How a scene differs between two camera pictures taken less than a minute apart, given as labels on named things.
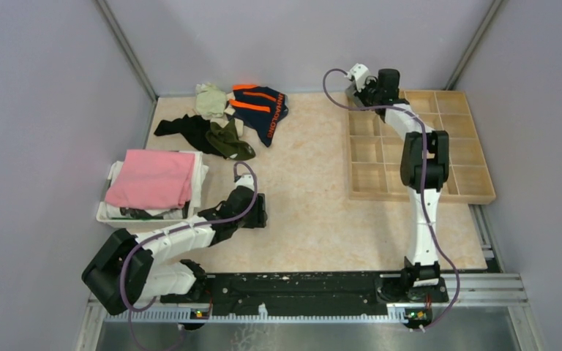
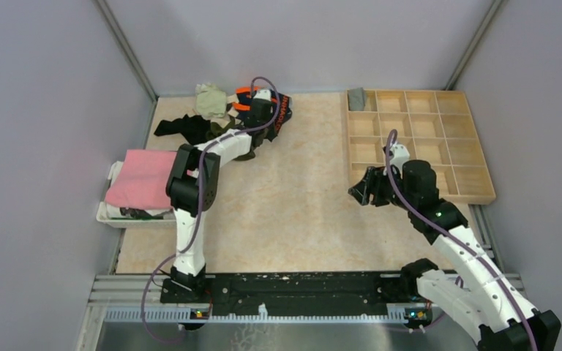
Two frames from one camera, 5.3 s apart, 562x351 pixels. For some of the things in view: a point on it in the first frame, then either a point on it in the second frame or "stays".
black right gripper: x=369 y=82 to x=372 y=184
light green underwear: x=210 y=99 stays
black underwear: x=194 y=128 stays
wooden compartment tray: x=375 y=152 stays
